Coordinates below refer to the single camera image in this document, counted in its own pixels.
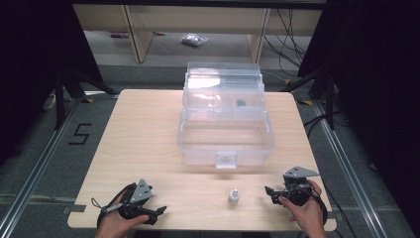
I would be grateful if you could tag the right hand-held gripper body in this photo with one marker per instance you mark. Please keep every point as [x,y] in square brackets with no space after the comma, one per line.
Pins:
[298,186]

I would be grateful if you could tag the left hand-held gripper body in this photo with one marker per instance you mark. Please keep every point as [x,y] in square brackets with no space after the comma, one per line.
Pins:
[140,193]

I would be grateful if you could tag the small white bottle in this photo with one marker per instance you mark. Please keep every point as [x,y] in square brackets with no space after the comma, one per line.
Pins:
[233,196]

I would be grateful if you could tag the clear plastic storage box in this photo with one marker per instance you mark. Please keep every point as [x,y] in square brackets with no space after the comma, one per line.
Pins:
[228,145]

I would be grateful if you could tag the person's right hand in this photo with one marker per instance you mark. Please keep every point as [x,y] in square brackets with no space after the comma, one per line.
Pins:
[307,214]

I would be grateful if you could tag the person's left hand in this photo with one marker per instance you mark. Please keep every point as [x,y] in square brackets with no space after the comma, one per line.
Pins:
[115,226]

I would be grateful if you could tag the yellow black tape piece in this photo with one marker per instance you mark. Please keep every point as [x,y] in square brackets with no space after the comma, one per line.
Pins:
[305,102]
[87,100]

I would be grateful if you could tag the black metal stand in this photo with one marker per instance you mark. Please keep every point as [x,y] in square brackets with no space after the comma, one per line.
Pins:
[61,99]
[328,99]

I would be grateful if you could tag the small dark object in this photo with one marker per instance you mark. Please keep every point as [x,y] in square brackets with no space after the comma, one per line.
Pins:
[241,102]

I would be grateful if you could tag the black curtain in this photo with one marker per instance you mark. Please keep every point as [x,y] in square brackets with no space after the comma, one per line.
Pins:
[36,49]
[376,82]

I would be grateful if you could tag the pink flat item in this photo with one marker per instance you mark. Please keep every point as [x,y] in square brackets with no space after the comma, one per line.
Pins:
[119,34]

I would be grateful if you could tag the clear plastic bag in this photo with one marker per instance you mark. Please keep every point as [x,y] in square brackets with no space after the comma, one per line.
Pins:
[194,39]

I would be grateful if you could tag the wooden shelf unit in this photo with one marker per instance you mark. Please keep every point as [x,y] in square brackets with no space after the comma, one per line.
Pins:
[198,20]

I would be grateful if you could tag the metal floor rail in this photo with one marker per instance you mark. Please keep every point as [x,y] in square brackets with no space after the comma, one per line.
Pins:
[36,165]
[350,165]

